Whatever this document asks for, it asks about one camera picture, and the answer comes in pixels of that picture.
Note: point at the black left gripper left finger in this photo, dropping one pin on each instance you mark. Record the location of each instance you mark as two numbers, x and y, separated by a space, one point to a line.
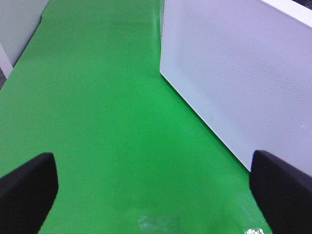
27 195

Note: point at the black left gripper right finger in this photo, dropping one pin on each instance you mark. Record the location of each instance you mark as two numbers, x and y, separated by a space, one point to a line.
283 193

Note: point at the white microwave door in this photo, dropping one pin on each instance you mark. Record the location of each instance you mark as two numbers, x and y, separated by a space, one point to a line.
245 67

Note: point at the clear adhesive tape strip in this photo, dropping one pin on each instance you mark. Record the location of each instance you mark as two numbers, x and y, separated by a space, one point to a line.
254 231

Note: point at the clear tape patch left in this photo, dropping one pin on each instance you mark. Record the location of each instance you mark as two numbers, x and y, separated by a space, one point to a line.
159 224

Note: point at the white wall panel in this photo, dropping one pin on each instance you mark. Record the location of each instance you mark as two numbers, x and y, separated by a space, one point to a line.
19 20

